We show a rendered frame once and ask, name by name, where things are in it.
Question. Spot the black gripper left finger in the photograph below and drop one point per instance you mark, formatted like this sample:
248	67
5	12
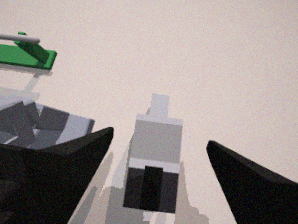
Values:
55	178

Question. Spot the grey pin with red cap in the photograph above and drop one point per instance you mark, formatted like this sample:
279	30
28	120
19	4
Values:
19	37

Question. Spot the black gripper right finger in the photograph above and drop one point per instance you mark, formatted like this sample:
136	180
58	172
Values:
255	194

